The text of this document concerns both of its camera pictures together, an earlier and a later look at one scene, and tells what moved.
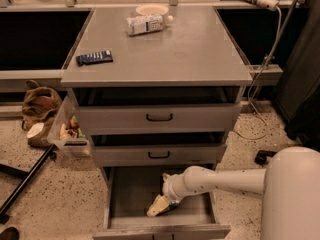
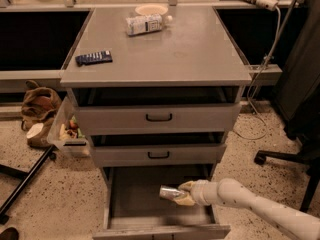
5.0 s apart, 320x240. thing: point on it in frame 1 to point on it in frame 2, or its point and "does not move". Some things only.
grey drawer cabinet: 157,90 does not move
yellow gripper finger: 166,176 to 187,185
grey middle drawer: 159,154 does not move
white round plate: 152,9 does not move
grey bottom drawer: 130,191 does not move
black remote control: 94,58 does not move
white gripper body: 170,189 to 200,192
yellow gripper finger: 160,204 to 185,200
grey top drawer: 153,119 does not move
